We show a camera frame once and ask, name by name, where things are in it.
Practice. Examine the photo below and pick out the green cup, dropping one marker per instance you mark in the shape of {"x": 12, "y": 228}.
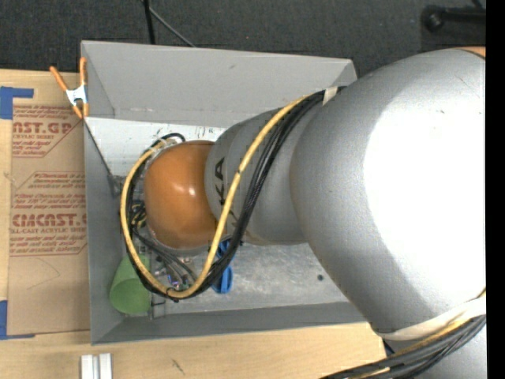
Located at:
{"x": 128, "y": 292}

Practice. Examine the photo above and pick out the brown cardboard board red print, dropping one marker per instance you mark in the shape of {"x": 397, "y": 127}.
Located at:
{"x": 47, "y": 196}

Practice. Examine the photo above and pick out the grey metal bin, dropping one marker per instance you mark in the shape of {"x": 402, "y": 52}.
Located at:
{"x": 205, "y": 81}

